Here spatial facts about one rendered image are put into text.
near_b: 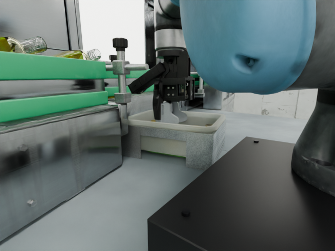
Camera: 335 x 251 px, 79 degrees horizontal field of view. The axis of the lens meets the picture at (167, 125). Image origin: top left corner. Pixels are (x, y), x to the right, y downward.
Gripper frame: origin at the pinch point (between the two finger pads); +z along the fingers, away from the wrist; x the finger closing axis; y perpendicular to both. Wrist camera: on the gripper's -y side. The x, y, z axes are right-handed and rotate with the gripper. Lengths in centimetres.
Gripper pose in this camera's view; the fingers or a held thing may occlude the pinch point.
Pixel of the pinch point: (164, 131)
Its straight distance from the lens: 54.1
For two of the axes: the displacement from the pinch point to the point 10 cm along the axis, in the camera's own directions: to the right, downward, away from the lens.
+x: 4.3, -2.0, 8.8
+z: 0.1, 9.8, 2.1
